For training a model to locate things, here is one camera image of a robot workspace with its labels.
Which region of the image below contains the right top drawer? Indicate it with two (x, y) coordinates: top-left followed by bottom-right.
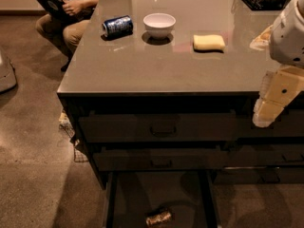
(250, 109), (304, 137)

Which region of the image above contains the blue soda can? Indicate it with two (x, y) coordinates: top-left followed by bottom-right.
(102, 15), (133, 38)

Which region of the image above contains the wire rack on floor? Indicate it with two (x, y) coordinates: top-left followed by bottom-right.
(59, 110), (88, 162)

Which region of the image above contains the yellow sponge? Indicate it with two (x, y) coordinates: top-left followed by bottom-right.
(193, 35), (225, 51)

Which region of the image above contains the top drawer with handle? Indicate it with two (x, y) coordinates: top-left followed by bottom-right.
(79, 113), (251, 143)

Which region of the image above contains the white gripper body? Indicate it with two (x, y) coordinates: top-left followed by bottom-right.
(269, 0), (304, 67)

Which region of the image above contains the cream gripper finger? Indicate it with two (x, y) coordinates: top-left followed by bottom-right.
(253, 65), (304, 128)

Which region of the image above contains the drawer with handle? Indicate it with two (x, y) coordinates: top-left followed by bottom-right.
(79, 113), (251, 143)
(91, 148), (228, 172)

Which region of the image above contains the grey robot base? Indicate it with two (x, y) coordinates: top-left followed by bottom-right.
(0, 47), (17, 92)

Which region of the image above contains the white ceramic bowl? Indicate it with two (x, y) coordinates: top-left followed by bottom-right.
(143, 13), (176, 39)

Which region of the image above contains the middle drawer with handle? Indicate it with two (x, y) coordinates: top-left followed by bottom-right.
(91, 148), (228, 172)

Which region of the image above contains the right middle drawer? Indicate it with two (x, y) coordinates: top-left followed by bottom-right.
(226, 144), (304, 167)

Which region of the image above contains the open bottom drawer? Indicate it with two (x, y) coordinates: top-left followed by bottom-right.
(103, 170), (222, 228)

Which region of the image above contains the black laptop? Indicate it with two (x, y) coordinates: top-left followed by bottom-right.
(36, 0), (78, 23)

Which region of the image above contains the person in khaki pants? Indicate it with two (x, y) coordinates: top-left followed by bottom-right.
(35, 0), (99, 72)

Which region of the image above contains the orange soda can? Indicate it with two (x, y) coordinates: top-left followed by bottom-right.
(145, 210), (172, 228)

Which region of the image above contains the dark counter cabinet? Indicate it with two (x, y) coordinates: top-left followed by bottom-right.
(58, 0), (303, 183)

